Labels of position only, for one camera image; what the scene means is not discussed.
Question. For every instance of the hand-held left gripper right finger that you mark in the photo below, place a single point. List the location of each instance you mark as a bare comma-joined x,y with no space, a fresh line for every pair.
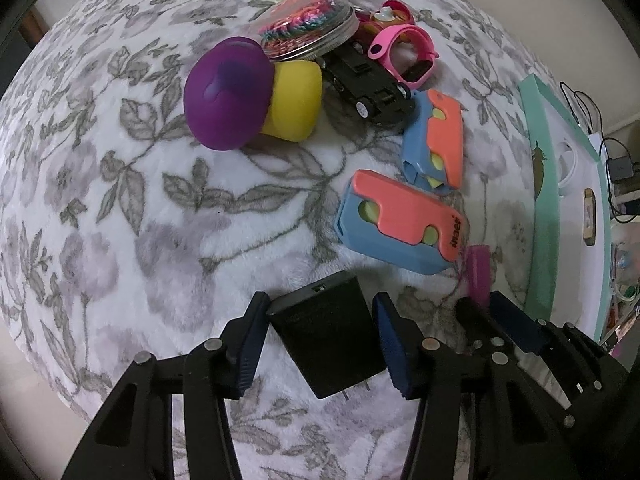
395,352

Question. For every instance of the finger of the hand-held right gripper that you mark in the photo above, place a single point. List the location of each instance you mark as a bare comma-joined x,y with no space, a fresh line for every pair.
467,321
515,327

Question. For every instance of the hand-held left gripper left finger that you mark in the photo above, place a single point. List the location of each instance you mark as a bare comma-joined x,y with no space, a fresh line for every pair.
248,347

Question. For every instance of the magenta plastic case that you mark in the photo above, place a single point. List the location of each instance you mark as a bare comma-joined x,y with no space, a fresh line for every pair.
477,275

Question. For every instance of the black power adapter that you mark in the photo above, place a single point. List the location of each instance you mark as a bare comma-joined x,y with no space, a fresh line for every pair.
325,332

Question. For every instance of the blue orange toy knife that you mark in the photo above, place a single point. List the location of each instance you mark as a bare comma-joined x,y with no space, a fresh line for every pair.
435,140
400,222

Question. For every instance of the teal shallow box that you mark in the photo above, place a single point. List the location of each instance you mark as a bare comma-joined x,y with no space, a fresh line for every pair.
547,200

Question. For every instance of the purple yellow mushroom toy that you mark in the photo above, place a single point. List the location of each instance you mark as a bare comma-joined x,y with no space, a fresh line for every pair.
235,95

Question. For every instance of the round tin with colourful bands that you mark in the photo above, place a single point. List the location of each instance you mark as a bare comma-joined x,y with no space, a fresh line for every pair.
310,25

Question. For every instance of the gold black patterned tag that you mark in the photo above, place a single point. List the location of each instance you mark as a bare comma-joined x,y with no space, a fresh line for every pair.
589,215

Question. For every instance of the floral blanket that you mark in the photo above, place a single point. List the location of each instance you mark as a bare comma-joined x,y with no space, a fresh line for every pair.
125,240

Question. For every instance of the white power strip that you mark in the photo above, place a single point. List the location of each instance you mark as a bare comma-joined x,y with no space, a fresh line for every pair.
597,142

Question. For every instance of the black toy car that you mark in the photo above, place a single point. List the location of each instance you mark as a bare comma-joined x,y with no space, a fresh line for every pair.
365,82

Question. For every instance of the orange round toy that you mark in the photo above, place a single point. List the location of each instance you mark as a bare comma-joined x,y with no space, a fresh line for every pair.
387,14

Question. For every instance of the black wall charger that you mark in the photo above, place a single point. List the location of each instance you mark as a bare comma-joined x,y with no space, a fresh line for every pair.
620,166

